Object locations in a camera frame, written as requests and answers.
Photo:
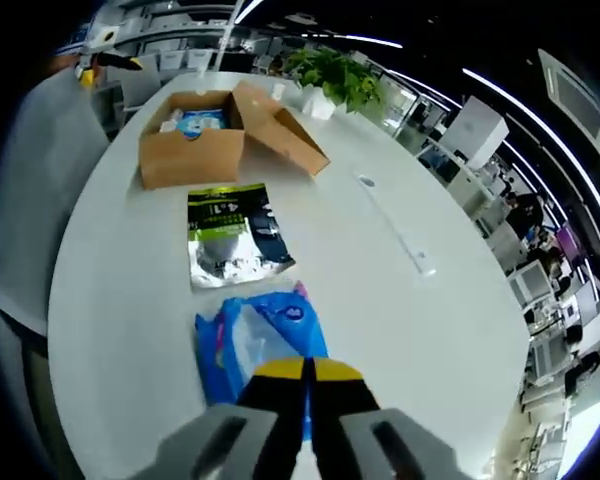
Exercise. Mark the blue soft wipes packet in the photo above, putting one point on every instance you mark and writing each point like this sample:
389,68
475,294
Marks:
260,330

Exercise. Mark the short ceiling light strip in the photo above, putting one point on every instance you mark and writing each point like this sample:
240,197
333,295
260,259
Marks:
360,40

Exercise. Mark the potted green plant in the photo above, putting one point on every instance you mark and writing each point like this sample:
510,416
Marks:
340,75

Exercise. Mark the ceiling air conditioner unit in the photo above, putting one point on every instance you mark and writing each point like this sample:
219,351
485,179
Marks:
575,100

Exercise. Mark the long curved ceiling light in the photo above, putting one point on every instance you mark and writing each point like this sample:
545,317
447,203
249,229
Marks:
545,130

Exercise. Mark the silver green soft pouch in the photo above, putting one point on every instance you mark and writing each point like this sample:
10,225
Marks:
230,240

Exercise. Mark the purple wall screen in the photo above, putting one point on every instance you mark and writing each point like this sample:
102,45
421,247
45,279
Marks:
567,242

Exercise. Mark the white desk socket strip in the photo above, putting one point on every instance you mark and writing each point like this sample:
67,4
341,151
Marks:
395,225

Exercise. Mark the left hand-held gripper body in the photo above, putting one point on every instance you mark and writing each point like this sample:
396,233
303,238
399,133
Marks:
99,41

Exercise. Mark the white mesh office chair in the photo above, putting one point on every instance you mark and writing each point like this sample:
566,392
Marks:
40,190

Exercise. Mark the brown cardboard shoe box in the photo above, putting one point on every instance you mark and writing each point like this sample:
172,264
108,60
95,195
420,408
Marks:
190,160

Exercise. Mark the white square pillar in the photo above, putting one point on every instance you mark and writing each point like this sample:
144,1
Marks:
477,130

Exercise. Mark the straight ceiling light strip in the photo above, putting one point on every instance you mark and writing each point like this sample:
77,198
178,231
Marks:
247,10

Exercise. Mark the light blue white packet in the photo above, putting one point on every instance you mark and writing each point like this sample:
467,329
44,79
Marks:
205,122

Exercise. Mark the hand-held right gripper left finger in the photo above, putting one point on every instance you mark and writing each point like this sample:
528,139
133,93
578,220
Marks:
220,445

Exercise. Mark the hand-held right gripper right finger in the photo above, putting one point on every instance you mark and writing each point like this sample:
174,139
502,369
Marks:
365,445

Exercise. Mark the white storage shelf rack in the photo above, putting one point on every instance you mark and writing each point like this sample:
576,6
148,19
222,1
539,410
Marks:
180,35

